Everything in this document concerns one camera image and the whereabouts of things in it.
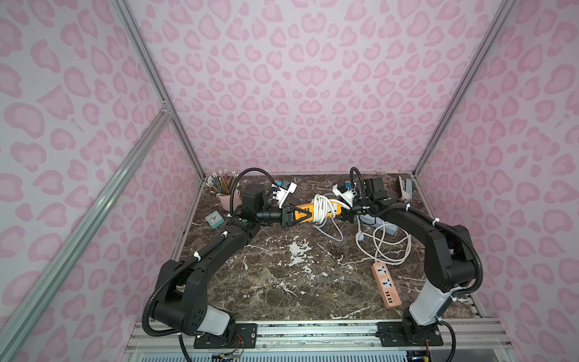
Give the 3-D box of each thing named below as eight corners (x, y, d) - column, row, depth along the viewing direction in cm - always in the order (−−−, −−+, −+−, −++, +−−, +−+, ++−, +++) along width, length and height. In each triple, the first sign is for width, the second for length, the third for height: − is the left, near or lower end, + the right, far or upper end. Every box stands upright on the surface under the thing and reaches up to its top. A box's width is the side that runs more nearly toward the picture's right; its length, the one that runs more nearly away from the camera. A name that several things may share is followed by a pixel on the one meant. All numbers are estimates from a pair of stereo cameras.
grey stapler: (399, 201, 111) (402, 196, 108) (396, 181, 120) (399, 175, 117) (411, 203, 110) (415, 198, 107) (408, 182, 119) (411, 177, 116)
